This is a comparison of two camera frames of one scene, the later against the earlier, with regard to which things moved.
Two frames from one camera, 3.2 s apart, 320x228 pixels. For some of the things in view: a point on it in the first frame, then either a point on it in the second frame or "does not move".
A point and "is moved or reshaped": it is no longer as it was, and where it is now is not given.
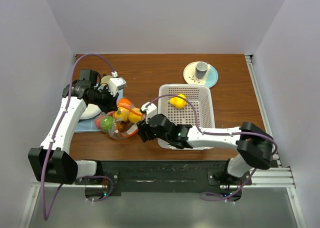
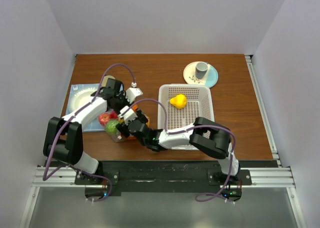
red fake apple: [98, 121] -> [103, 118]
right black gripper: [142, 127] -> [123, 128]
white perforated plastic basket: [186, 104] does not move
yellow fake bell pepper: [179, 102] does not move
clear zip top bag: [123, 122] is moved or reshaped
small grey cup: [201, 68] does not move
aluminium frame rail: [277, 176] does not move
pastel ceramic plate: [210, 78] does not move
